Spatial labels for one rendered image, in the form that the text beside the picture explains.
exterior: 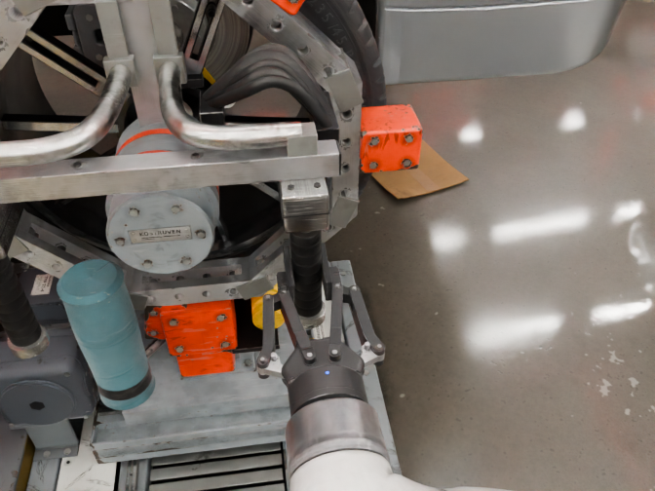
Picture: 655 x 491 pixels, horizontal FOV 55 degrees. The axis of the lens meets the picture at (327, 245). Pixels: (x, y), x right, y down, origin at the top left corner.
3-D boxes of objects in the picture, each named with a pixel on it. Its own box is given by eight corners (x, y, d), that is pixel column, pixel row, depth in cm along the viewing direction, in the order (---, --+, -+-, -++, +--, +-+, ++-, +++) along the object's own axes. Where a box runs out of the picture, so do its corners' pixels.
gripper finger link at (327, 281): (326, 283, 71) (331, 282, 71) (318, 242, 76) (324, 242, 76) (326, 301, 73) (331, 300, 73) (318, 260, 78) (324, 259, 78)
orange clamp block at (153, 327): (147, 273, 109) (147, 308, 114) (143, 305, 103) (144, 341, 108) (188, 274, 110) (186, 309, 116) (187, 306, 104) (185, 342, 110)
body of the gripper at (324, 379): (288, 446, 61) (280, 370, 68) (373, 435, 62) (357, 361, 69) (285, 401, 56) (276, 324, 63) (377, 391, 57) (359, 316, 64)
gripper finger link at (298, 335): (319, 381, 65) (306, 384, 65) (288, 306, 73) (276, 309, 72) (319, 357, 62) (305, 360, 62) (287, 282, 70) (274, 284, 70)
